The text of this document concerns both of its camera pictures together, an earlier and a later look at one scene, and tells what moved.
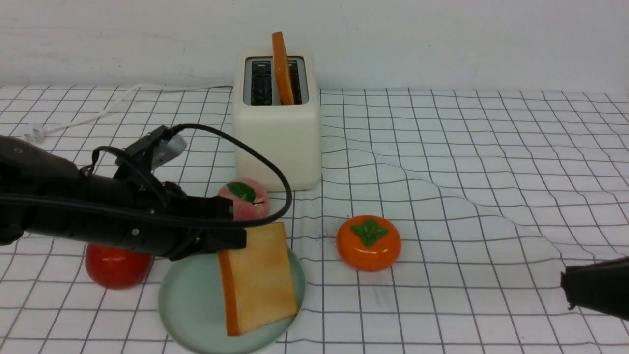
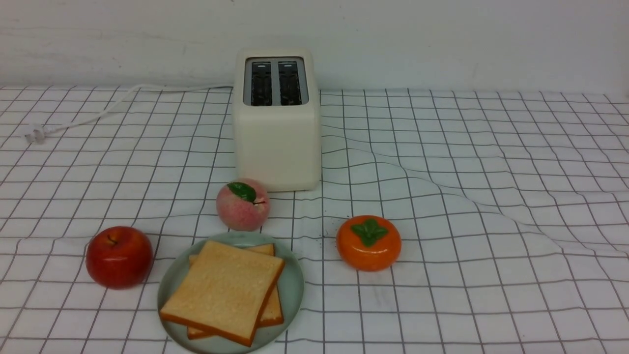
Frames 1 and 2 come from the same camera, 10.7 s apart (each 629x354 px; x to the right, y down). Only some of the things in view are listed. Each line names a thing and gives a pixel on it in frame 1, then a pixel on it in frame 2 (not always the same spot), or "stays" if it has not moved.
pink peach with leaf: x=250 y=199 stays
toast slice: x=282 y=71 → x=226 y=291
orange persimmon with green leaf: x=368 y=243 stays
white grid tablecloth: x=443 y=223 stays
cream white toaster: x=290 y=135 stays
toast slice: x=258 y=289 → x=193 y=331
